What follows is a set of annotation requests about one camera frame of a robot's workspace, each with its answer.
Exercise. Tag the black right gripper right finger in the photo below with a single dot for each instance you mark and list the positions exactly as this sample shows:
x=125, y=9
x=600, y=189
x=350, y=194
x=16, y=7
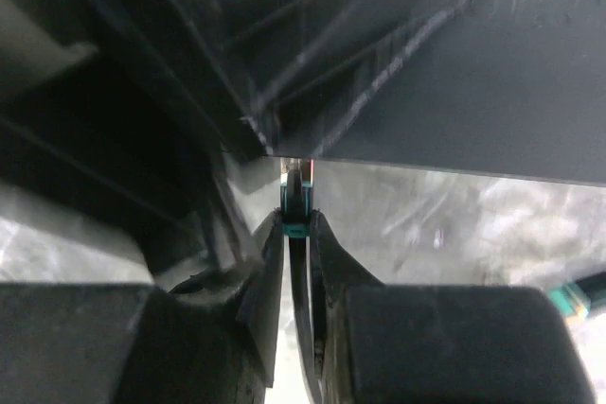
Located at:
x=374, y=342

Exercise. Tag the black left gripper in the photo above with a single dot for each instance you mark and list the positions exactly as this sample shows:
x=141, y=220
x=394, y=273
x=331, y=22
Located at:
x=124, y=109

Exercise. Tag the black network switch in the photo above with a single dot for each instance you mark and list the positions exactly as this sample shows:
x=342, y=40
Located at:
x=504, y=87

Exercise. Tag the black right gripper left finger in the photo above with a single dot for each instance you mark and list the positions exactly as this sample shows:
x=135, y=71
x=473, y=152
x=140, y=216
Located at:
x=134, y=343

